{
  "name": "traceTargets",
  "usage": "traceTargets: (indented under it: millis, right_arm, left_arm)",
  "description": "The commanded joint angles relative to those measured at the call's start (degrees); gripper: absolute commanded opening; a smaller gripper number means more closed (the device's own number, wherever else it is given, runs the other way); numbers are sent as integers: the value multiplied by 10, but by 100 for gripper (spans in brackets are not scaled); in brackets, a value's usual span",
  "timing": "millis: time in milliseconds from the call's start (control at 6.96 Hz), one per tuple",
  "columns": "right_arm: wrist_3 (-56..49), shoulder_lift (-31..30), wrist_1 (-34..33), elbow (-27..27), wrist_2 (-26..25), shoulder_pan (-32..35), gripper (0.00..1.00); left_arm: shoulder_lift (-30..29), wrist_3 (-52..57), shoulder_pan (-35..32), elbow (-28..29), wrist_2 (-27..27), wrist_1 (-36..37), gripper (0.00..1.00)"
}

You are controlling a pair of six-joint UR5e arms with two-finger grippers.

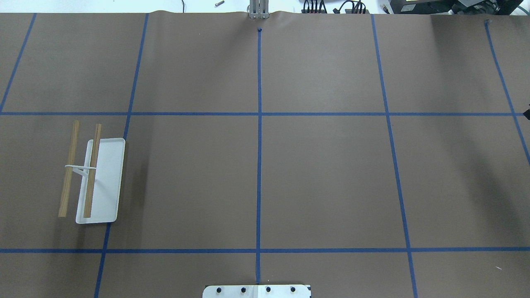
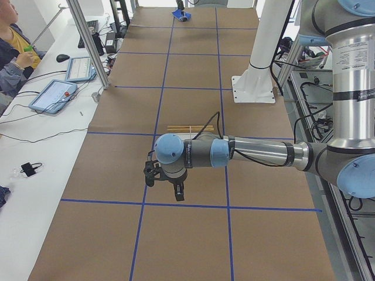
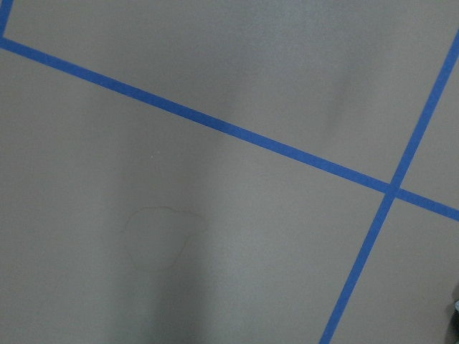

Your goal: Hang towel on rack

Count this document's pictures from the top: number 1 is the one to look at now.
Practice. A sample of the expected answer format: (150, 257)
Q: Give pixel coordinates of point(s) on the white towel rack base tray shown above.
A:
(107, 182)

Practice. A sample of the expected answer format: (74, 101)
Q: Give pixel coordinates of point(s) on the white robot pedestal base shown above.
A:
(258, 291)

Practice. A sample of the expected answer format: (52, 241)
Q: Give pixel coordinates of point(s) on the aluminium frame post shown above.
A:
(258, 9)

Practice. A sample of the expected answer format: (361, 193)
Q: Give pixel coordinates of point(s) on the white rack upright bracket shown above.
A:
(84, 171)

